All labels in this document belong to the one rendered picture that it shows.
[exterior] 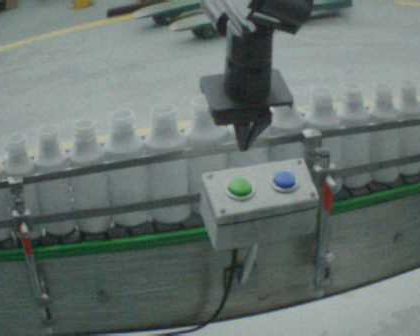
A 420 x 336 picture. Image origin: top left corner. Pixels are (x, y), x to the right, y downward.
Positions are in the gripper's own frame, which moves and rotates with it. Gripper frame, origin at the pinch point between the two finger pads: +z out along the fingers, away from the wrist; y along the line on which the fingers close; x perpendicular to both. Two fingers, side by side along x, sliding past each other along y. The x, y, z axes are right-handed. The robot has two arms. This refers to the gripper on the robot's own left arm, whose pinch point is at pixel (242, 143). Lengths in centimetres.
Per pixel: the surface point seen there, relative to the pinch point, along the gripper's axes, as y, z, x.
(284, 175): -6.1, 6.8, 0.0
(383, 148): -28.5, 16.8, -11.5
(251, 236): -0.9, 12.7, 4.2
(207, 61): -82, 232, -287
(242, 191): 0.0, 6.9, 1.4
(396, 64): -178, 224, -267
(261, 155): -7.2, 14.9, -12.0
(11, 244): 33.2, 23.0, -8.9
